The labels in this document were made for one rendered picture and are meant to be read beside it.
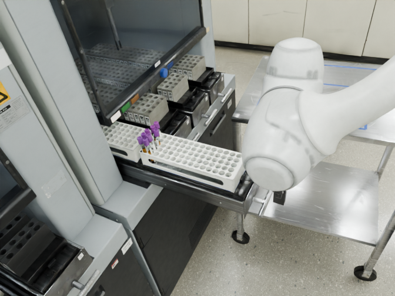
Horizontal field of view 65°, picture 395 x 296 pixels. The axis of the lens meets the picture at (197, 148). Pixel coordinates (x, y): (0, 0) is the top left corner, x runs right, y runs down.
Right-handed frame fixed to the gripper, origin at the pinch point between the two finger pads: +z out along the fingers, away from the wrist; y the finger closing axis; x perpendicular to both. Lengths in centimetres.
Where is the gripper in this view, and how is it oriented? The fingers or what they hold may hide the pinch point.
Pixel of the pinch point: (280, 193)
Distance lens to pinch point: 85.5
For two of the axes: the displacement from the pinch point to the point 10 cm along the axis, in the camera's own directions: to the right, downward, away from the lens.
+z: 1.0, 7.3, 6.8
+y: -4.5, 6.4, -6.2
